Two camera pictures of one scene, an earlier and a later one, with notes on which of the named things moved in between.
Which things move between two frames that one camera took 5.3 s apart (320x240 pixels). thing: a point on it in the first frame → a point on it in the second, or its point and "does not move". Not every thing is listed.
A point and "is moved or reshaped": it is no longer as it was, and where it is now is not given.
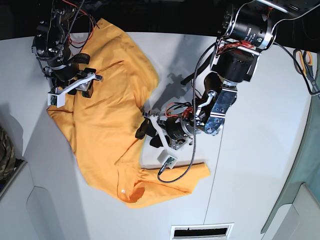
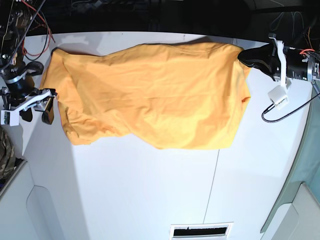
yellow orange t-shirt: x=118 y=80 is moved or reshaped
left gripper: x=69 y=78 → x=36 y=99
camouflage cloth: x=7 y=155 does not move
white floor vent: x=211 y=231 does not move
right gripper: x=177 y=132 → x=275 y=59
